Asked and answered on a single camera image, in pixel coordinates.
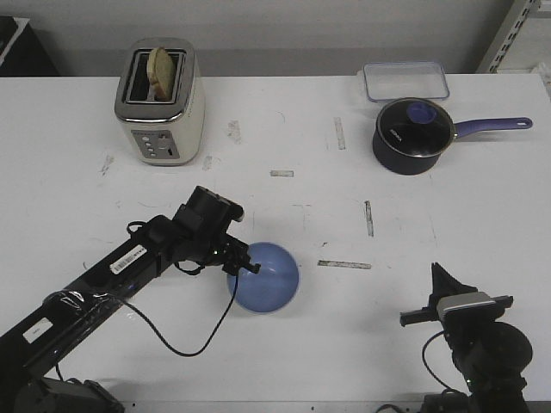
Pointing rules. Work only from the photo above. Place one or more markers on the cream two-slot toaster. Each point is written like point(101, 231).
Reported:
point(162, 133)

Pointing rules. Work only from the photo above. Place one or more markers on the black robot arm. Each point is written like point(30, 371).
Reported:
point(65, 318)
point(490, 355)

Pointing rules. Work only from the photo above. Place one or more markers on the dark blue saucepan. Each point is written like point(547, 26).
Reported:
point(410, 166)

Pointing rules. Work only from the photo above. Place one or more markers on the bread slice in toaster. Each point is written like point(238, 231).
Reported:
point(161, 72)

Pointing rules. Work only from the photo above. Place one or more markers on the white metal shelf rack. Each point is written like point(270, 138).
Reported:
point(522, 42)

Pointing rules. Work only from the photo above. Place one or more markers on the clear plastic food container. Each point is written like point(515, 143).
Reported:
point(387, 81)

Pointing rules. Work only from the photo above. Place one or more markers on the blue bowl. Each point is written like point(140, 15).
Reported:
point(273, 286)

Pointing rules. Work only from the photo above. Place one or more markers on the glass pot lid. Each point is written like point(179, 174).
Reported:
point(415, 127)

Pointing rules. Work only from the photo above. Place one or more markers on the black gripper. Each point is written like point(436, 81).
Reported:
point(458, 323)
point(204, 239)

